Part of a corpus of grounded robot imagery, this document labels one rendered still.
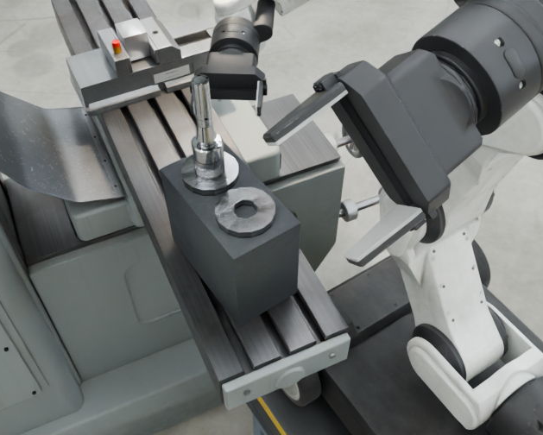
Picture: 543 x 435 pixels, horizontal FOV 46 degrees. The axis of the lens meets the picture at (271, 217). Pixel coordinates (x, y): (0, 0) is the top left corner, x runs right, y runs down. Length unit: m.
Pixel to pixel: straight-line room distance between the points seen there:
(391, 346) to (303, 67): 1.89
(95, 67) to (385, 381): 0.93
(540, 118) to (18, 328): 1.15
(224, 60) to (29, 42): 2.45
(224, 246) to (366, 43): 2.48
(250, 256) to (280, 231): 0.06
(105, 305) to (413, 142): 1.28
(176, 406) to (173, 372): 0.10
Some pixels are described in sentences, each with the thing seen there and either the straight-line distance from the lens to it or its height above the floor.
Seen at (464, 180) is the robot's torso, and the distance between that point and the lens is 1.04.
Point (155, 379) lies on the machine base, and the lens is 1.86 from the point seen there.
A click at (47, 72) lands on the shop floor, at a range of 3.25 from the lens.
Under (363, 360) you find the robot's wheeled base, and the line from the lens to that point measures 1.45.
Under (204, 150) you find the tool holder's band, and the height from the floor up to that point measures 1.20.
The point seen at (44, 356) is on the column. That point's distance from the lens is 1.64.
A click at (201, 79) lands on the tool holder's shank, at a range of 0.88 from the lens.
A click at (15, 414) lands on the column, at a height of 0.28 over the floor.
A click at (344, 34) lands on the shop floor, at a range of 3.35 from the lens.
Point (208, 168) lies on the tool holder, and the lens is 0.96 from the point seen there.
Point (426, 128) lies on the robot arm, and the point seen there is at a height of 1.55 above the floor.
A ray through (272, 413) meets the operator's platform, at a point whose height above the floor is 0.40.
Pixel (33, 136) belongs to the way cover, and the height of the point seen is 0.93.
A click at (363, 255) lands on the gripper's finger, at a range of 0.45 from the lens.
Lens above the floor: 1.85
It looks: 50 degrees down
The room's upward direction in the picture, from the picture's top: straight up
